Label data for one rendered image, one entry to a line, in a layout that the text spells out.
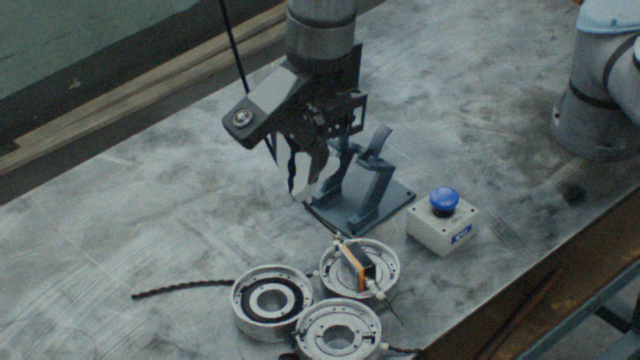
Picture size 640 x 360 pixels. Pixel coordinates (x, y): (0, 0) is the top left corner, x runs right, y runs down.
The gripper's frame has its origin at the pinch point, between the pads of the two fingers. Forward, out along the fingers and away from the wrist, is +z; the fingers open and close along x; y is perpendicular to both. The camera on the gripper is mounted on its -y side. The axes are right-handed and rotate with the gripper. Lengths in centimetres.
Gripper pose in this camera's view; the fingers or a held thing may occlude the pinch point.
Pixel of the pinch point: (292, 194)
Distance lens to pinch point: 131.2
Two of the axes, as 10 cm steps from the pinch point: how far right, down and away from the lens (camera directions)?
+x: -6.5, -5.1, 5.7
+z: -0.8, 7.9, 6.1
